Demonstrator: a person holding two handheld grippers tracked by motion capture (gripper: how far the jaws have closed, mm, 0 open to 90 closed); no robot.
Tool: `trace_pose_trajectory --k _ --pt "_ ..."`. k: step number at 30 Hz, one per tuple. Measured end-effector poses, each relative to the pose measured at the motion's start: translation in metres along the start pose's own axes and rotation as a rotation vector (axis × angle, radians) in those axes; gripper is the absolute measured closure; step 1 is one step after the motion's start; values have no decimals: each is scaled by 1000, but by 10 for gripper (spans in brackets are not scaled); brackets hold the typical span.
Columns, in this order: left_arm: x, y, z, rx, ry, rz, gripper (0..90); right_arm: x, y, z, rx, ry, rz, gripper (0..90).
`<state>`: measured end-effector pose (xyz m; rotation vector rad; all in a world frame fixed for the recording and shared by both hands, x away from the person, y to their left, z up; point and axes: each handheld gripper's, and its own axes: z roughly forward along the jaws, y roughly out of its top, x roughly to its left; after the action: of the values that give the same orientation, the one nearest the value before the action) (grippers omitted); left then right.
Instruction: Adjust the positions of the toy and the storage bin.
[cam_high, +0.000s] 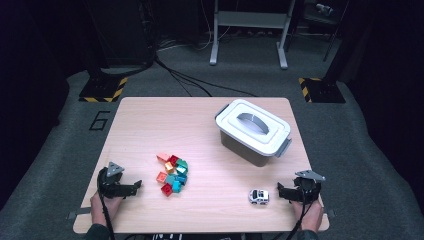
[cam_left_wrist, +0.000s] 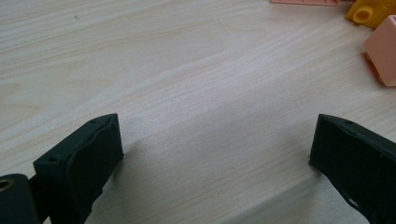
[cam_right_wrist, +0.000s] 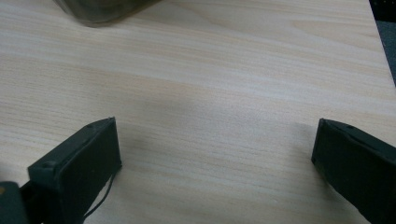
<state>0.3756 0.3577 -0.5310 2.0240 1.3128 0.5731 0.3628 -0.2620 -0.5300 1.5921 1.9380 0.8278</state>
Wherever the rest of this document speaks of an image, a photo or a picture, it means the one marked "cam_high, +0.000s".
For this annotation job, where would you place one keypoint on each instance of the grey tape strip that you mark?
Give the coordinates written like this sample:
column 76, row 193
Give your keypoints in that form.
column 330, row 213
column 80, row 212

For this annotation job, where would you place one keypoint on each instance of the white toy car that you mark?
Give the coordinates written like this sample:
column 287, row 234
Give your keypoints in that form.
column 258, row 196

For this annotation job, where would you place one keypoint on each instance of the red building block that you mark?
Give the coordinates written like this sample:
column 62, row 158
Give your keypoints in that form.
column 173, row 160
column 166, row 189

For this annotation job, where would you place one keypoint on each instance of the clear grey storage box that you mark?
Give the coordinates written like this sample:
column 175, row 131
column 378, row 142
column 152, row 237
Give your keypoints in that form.
column 240, row 151

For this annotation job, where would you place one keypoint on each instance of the white metal stand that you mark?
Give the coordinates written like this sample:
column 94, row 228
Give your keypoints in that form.
column 250, row 19

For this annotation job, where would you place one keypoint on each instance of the salmon building block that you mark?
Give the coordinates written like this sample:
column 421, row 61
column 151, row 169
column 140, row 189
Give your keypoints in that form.
column 161, row 177
column 163, row 157

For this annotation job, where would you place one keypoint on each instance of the black stand base striped edge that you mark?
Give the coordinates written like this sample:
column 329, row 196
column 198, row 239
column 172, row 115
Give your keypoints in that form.
column 325, row 90
column 100, row 89

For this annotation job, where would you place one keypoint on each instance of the person's right hand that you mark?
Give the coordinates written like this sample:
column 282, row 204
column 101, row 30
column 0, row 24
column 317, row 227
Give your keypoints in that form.
column 311, row 216

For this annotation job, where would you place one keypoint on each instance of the person's left hand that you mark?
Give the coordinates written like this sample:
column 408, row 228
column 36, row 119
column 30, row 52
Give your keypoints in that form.
column 111, row 208

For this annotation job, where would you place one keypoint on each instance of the yellow-orange building block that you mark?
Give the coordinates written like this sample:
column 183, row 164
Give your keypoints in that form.
column 169, row 167

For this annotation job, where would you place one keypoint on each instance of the grey device on stand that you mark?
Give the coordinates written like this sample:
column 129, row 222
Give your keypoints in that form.
column 324, row 8

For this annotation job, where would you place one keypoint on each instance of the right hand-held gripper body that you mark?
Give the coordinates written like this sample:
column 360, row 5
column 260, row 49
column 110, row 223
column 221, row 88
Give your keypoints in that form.
column 306, row 191

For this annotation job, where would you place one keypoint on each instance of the turquoise building block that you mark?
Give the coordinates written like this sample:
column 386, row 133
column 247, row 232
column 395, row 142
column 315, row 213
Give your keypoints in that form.
column 181, row 170

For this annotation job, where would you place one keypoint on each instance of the pile of coloured blocks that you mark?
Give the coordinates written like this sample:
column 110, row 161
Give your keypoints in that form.
column 181, row 180

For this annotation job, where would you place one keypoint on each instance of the dark curtain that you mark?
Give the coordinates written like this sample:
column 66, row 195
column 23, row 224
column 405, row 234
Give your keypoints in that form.
column 26, row 83
column 393, row 66

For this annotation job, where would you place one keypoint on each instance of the dull teal building block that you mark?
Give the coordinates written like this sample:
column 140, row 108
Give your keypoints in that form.
column 170, row 180

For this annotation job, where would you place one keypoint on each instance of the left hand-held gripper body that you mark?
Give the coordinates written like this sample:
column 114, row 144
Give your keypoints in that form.
column 108, row 186

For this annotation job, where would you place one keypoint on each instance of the black cabinet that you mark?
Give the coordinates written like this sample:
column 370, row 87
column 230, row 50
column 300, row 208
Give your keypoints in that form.
column 123, row 33

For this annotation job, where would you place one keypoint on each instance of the white bin lid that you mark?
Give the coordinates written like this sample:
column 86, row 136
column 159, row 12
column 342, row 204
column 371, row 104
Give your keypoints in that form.
column 226, row 116

